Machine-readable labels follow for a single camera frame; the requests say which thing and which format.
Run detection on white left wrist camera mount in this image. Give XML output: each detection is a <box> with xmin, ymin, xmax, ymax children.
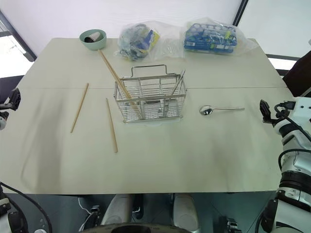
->
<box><xmin>0</xmin><ymin>111</ymin><xmax>9</xmax><ymax>131</ymax></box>

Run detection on silver metal spoon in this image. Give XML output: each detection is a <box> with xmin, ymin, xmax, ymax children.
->
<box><xmin>199</xmin><ymin>104</ymin><xmax>246</xmax><ymax>116</ymax></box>

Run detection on wooden chopstick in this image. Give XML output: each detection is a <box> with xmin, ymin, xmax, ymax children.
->
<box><xmin>70</xmin><ymin>83</ymin><xmax>90</xmax><ymax>134</ymax></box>
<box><xmin>105</xmin><ymin>98</ymin><xmax>119</xmax><ymax>153</ymax></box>
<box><xmin>99</xmin><ymin>50</ymin><xmax>139</xmax><ymax>113</ymax></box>
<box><xmin>101</xmin><ymin>52</ymin><xmax>133</xmax><ymax>100</ymax></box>

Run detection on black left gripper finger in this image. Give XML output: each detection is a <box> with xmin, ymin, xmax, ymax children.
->
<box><xmin>8</xmin><ymin>87</ymin><xmax>22</xmax><ymax>111</ymax></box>

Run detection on black window frame post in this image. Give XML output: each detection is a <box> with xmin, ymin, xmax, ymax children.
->
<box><xmin>0</xmin><ymin>8</ymin><xmax>37</xmax><ymax>63</ymax></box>
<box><xmin>233</xmin><ymin>0</ymin><xmax>249</xmax><ymax>28</ymax></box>

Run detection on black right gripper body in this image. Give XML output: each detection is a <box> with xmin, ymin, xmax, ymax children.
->
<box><xmin>270</xmin><ymin>101</ymin><xmax>296</xmax><ymax>127</ymax></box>

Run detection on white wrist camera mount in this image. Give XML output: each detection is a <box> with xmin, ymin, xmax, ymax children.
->
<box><xmin>0</xmin><ymin>111</ymin><xmax>9</xmax><ymax>131</ymax></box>
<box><xmin>290</xmin><ymin>96</ymin><xmax>311</xmax><ymax>131</ymax></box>

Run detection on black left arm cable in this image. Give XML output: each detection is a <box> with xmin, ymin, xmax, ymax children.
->
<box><xmin>0</xmin><ymin>181</ymin><xmax>53</xmax><ymax>233</ymax></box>

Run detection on green bowl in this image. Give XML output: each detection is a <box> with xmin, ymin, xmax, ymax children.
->
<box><xmin>79</xmin><ymin>29</ymin><xmax>108</xmax><ymax>51</ymax></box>

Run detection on white tray under basket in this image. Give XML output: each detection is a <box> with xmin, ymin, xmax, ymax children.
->
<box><xmin>142</xmin><ymin>120</ymin><xmax>169</xmax><ymax>127</ymax></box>

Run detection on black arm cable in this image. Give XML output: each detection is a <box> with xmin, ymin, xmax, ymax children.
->
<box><xmin>274</xmin><ymin>103</ymin><xmax>311</xmax><ymax>175</ymax></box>
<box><xmin>0</xmin><ymin>181</ymin><xmax>53</xmax><ymax>233</ymax></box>

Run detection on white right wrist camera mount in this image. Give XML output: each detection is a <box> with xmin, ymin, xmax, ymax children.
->
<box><xmin>290</xmin><ymin>96</ymin><xmax>311</xmax><ymax>131</ymax></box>

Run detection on clear plastic bag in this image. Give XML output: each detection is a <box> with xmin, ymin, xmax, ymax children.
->
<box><xmin>179</xmin><ymin>16</ymin><xmax>259</xmax><ymax>56</ymax></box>

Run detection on blue tube rack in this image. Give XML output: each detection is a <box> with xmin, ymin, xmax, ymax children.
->
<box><xmin>183</xmin><ymin>22</ymin><xmax>238</xmax><ymax>53</ymax></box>

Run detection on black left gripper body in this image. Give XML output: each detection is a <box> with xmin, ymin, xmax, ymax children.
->
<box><xmin>0</xmin><ymin>100</ymin><xmax>12</xmax><ymax>113</ymax></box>

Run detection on clear bag of blue items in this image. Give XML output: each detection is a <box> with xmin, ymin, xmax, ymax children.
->
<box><xmin>113</xmin><ymin>20</ymin><xmax>186</xmax><ymax>62</ymax></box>

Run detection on dark brown chair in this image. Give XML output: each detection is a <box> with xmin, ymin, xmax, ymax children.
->
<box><xmin>282</xmin><ymin>51</ymin><xmax>311</xmax><ymax>98</ymax></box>

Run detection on silver wire cutlery basket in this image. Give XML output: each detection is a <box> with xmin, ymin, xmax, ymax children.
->
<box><xmin>114</xmin><ymin>64</ymin><xmax>190</xmax><ymax>124</ymax></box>

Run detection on paper cup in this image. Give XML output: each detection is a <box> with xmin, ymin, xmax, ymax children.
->
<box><xmin>84</xmin><ymin>31</ymin><xmax>102</xmax><ymax>43</ymax></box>

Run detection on white rounded robot leg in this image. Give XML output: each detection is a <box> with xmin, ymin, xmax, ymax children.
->
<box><xmin>100</xmin><ymin>194</ymin><xmax>134</xmax><ymax>226</ymax></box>
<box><xmin>172</xmin><ymin>192</ymin><xmax>198</xmax><ymax>232</ymax></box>

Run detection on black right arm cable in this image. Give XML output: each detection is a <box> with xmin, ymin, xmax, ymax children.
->
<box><xmin>274</xmin><ymin>103</ymin><xmax>311</xmax><ymax>175</ymax></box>

